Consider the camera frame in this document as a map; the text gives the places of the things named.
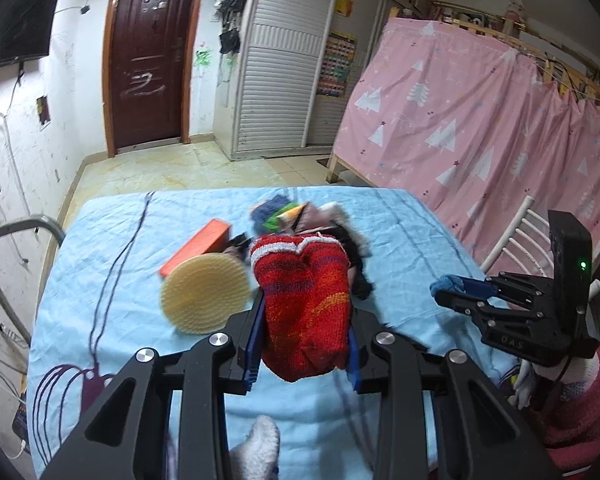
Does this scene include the yellow round bristle brush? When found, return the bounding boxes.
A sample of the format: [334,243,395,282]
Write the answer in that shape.
[160,254,254,335]

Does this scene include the black hanging bag bundle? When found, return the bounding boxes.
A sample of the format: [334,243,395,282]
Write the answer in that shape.
[215,0,254,27]

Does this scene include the pink tree print curtain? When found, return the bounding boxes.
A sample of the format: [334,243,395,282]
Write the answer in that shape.
[332,17,600,283]

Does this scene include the blue cloth piece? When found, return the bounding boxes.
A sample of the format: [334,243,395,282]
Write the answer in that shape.
[429,274,467,302]

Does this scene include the black white plush toy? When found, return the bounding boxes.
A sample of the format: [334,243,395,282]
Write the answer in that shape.
[450,9,492,32]

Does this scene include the grey metal chair frame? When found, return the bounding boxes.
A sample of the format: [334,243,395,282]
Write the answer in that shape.
[0,214,66,347]

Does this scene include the light blue bed sheet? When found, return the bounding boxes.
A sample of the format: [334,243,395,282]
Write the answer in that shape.
[27,186,523,480]

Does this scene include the black cloth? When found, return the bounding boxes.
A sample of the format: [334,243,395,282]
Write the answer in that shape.
[325,224,377,302]

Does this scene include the white fuzzy sock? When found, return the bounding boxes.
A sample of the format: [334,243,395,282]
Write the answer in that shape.
[229,414,282,480]

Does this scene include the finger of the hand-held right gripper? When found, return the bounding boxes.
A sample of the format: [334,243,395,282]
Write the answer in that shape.
[462,272,556,307]
[434,290,549,332]

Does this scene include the white slatted wardrobe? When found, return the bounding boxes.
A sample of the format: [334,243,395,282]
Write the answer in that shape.
[227,0,389,162]

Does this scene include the colourful chart poster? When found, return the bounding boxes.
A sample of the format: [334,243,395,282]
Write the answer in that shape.
[316,31,357,99]

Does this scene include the person's right forearm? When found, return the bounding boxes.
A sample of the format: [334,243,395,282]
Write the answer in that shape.
[510,347,600,480]

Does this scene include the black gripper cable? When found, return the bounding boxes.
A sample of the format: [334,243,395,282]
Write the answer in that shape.
[550,307,583,401]

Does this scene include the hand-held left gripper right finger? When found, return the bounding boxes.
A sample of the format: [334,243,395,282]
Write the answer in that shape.
[347,307,563,480]

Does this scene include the grey pink cloth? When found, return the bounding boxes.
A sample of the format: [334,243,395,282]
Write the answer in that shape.
[300,201,354,237]

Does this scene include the black wall television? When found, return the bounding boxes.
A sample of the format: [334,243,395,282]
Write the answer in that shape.
[0,0,64,74]

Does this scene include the blue green knitted cloth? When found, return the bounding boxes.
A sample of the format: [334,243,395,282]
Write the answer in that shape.
[250,195,293,235]

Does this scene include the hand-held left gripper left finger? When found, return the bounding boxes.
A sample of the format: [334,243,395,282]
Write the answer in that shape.
[45,296,267,480]

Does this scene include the orange box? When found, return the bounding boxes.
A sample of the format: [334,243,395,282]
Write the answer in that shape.
[160,218,231,279]

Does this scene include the small black hanging bag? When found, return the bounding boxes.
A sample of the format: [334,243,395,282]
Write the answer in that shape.
[219,27,242,56]

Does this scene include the dark brown door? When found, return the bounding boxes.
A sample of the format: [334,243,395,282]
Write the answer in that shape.
[103,0,204,159]

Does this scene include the red striped knitted sock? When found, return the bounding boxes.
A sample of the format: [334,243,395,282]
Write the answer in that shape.
[249,234,356,384]

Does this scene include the white metal chair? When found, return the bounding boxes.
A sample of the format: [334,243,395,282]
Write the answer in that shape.
[480,195,557,277]

